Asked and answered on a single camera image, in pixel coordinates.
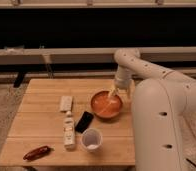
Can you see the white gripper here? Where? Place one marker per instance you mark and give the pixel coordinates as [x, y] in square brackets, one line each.
[123, 79]

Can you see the orange ceramic bowl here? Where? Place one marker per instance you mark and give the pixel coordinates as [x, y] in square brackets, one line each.
[106, 107]

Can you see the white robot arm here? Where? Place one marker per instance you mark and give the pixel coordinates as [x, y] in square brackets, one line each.
[157, 103]

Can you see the black smartphone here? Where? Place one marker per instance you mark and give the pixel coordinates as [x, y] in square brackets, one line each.
[84, 122]

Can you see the white plastic cup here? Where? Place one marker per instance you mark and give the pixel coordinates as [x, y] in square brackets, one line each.
[91, 139]

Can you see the white rectangular box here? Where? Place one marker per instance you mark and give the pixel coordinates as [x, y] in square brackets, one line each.
[66, 103]

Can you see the white plastic bottle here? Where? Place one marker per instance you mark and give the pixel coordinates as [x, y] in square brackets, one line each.
[69, 131]

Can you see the wooden table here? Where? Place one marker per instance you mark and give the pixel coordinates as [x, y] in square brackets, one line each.
[39, 122]

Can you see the red chili pepper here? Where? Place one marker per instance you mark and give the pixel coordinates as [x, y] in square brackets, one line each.
[37, 153]

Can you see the long grey bench rail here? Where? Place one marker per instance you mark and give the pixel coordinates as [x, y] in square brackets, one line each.
[12, 56]

